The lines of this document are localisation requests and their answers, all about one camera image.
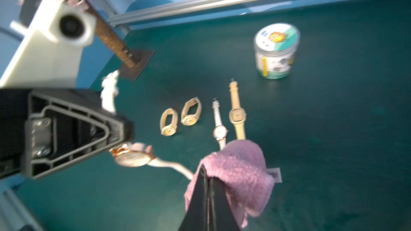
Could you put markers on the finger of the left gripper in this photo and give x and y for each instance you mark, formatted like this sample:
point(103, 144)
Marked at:
point(67, 126)

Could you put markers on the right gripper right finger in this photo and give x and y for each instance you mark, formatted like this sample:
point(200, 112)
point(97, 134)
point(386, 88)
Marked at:
point(220, 216)

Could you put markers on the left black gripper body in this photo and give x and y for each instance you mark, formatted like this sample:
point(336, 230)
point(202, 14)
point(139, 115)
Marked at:
point(14, 128)

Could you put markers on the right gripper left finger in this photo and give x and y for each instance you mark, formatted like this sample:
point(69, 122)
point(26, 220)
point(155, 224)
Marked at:
point(196, 218)

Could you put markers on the pink cloth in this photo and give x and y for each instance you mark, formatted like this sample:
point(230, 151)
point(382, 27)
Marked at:
point(249, 183)

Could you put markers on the white strap watch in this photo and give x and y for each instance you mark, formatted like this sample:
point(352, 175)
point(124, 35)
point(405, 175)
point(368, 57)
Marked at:
point(220, 131)
point(133, 154)

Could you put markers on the cream looped watch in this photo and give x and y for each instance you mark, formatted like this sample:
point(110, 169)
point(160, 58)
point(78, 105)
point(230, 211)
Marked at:
point(191, 112)
point(169, 122)

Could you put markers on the gold strap watch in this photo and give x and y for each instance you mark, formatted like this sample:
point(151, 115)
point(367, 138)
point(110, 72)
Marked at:
point(237, 115)

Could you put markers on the jar with sunflower lid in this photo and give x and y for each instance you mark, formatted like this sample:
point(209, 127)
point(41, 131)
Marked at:
point(275, 49)

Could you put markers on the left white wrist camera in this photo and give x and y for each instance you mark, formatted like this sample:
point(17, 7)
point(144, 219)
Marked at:
point(49, 55)

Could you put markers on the brown tree base plate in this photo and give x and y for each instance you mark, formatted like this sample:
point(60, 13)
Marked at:
point(139, 58)

